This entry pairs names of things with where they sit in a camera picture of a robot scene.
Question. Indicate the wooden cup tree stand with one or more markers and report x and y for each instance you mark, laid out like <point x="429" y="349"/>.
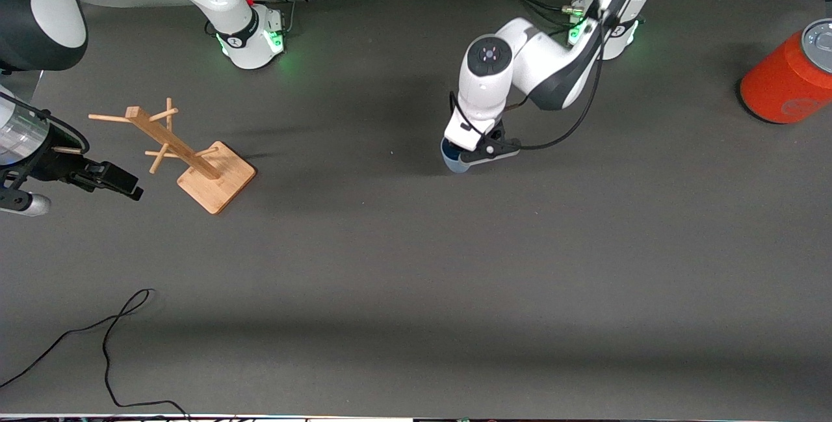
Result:
<point x="214" y="178"/>

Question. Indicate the blue cup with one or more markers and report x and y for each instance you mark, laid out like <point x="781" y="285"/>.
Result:
<point x="452" y="160"/>

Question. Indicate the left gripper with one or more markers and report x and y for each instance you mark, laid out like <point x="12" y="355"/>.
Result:
<point x="496" y="134"/>

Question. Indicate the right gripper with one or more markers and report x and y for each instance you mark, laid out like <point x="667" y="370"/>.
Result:
<point x="53" y="166"/>

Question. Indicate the orange can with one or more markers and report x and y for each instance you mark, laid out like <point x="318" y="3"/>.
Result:
<point x="786" y="77"/>

